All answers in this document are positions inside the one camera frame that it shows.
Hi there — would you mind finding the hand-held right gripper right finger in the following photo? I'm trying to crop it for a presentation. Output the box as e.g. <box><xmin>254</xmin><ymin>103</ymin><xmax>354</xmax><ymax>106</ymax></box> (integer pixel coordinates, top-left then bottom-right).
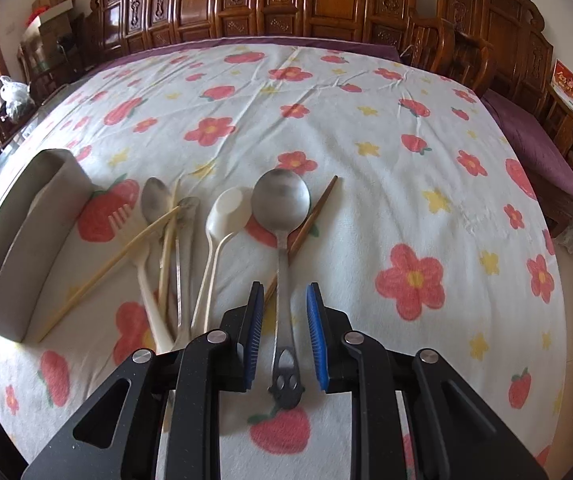
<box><xmin>307</xmin><ymin>282</ymin><xmax>550</xmax><ymax>480</ymax></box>

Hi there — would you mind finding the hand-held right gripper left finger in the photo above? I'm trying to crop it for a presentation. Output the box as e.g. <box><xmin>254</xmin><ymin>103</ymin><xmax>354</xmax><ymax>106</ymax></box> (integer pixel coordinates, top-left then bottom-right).
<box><xmin>21</xmin><ymin>281</ymin><xmax>266</xmax><ymax>480</ymax></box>

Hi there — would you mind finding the light bamboo chopstick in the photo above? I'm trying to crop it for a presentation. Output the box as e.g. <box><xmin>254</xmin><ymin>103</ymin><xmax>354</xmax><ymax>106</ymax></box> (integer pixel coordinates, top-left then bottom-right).
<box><xmin>158</xmin><ymin>178</ymin><xmax>182</xmax><ymax>311</ymax></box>
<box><xmin>36</xmin><ymin>206</ymin><xmax>181</xmax><ymax>343</ymax></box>

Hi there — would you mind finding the cream plastic fork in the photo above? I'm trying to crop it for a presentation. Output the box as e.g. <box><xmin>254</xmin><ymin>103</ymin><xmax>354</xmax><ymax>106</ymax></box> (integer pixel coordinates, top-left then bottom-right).
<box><xmin>108</xmin><ymin>208</ymin><xmax>174</xmax><ymax>353</ymax></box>

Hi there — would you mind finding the large white plastic spoon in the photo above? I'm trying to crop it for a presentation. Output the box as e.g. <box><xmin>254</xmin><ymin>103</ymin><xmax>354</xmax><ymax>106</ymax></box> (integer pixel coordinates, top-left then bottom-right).
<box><xmin>191</xmin><ymin>186</ymin><xmax>253</xmax><ymax>336</ymax></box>

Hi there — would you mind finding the large metal spoon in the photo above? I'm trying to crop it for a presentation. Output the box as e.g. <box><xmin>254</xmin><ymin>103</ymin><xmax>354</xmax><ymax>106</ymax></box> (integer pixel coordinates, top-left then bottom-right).
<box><xmin>250</xmin><ymin>168</ymin><xmax>311</xmax><ymax>411</ymax></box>

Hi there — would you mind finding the grey metal container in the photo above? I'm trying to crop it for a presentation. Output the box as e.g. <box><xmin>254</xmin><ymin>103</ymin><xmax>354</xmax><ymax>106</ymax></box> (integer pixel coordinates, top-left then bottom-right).
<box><xmin>0</xmin><ymin>148</ymin><xmax>98</xmax><ymax>345</ymax></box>

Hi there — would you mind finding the brown wooden chopstick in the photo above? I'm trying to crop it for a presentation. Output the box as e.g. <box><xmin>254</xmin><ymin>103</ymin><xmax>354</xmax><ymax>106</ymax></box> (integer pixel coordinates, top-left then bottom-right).
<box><xmin>264</xmin><ymin>175</ymin><xmax>339</xmax><ymax>306</ymax></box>

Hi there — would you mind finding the floral white tablecloth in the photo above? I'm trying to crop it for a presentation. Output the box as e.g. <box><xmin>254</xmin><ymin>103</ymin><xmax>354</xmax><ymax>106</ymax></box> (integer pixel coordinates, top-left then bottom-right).
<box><xmin>0</xmin><ymin>42</ymin><xmax>567</xmax><ymax>480</ymax></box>

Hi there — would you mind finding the wooden armchair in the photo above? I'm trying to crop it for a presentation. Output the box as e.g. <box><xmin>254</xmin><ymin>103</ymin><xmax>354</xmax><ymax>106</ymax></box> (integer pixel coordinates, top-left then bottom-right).
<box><xmin>404</xmin><ymin>12</ymin><xmax>497</xmax><ymax>96</ymax></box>

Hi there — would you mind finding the clear plastic bag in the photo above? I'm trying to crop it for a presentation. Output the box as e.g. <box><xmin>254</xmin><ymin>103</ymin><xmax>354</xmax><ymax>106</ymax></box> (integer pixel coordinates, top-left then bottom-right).
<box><xmin>0</xmin><ymin>75</ymin><xmax>34</xmax><ymax>121</ymax></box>

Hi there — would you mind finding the small carved wooden chair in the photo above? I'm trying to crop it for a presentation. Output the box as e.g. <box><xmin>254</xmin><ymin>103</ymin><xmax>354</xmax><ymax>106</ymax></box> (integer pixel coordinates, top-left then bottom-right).
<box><xmin>89</xmin><ymin>0</ymin><xmax>150</xmax><ymax>58</ymax></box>

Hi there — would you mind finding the red sign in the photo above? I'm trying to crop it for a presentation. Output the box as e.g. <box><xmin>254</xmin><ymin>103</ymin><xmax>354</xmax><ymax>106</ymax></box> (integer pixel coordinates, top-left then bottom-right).
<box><xmin>551</xmin><ymin>59</ymin><xmax>573</xmax><ymax>111</ymax></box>

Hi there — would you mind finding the stack of cardboard boxes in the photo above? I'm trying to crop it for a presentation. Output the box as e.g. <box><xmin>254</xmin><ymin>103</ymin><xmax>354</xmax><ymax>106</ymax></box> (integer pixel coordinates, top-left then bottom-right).
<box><xmin>19</xmin><ymin>0</ymin><xmax>84</xmax><ymax>61</ymax></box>

